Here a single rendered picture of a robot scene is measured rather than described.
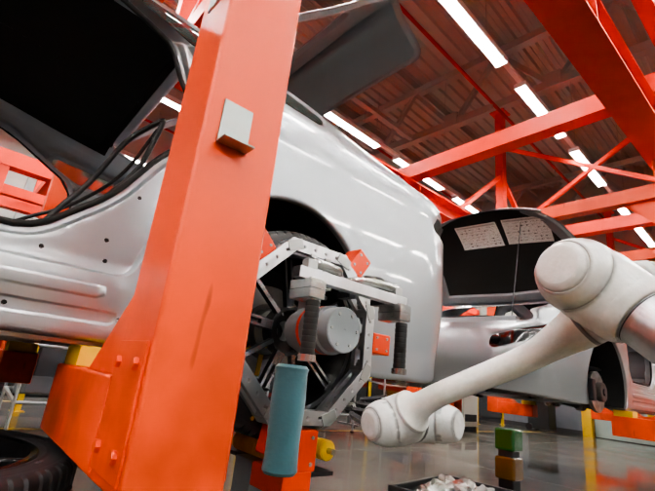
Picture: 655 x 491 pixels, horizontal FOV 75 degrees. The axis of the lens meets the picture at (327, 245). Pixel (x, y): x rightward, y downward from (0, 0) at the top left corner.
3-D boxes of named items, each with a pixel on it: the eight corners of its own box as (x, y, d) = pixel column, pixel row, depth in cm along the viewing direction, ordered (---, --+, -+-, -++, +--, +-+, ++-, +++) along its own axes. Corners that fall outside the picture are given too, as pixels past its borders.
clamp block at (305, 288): (302, 302, 112) (305, 283, 114) (325, 300, 106) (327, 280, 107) (288, 298, 109) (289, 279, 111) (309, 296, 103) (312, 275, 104)
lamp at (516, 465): (504, 475, 83) (504, 453, 84) (524, 481, 80) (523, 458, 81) (493, 477, 81) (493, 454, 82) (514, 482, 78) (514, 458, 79)
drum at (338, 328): (313, 356, 136) (319, 312, 140) (361, 358, 120) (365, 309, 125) (278, 351, 128) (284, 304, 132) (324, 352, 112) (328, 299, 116)
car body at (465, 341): (569, 407, 710) (563, 313, 758) (717, 425, 573) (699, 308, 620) (363, 386, 412) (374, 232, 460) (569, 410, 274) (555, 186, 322)
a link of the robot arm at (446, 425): (423, 396, 124) (393, 396, 116) (471, 402, 112) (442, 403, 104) (423, 436, 121) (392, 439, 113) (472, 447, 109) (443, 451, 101)
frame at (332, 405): (353, 425, 142) (366, 268, 158) (367, 428, 137) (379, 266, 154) (203, 421, 109) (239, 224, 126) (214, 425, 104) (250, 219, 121)
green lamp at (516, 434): (504, 448, 85) (503, 427, 86) (523, 452, 82) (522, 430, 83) (493, 448, 82) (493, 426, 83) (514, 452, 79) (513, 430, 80)
